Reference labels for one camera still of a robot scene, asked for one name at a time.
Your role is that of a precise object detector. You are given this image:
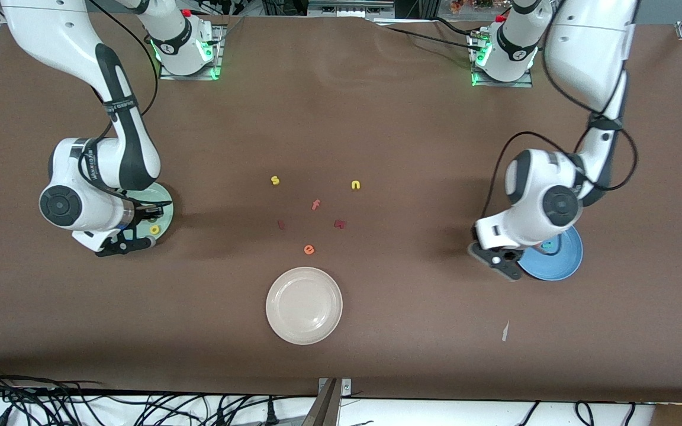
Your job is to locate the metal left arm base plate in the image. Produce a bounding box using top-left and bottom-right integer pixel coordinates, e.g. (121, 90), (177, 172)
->
(470, 30), (534, 88)

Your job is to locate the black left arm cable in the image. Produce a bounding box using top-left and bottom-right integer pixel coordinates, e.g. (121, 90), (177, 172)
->
(484, 24), (639, 221)

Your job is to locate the beige plate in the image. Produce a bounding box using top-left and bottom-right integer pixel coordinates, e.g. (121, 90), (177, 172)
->
(265, 267), (343, 346)

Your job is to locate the black base supply cable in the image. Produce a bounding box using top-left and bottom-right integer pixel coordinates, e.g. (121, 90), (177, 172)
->
(377, 18), (485, 54)

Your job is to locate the metal table bracket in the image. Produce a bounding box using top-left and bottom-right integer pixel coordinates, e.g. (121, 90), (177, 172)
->
(303, 377), (353, 426)

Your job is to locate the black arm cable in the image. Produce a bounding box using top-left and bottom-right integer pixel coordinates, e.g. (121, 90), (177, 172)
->
(484, 24), (639, 221)
(81, 0), (171, 208)

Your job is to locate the blue plate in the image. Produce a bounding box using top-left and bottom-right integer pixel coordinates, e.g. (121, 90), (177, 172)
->
(517, 225), (584, 281)

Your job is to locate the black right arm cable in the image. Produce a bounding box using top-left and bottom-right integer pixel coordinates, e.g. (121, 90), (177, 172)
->
(81, 0), (171, 208)

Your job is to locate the grey power strip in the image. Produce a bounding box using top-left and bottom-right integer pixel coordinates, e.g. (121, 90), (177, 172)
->
(307, 0), (395, 17)

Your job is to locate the brown table cover sheet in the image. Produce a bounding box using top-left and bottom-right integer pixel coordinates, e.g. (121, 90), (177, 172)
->
(0, 11), (682, 404)

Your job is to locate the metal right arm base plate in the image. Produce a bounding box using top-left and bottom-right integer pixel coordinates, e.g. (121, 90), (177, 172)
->
(159, 24), (224, 81)

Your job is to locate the light green plate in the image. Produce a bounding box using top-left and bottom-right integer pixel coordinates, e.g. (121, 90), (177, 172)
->
(133, 182), (174, 244)

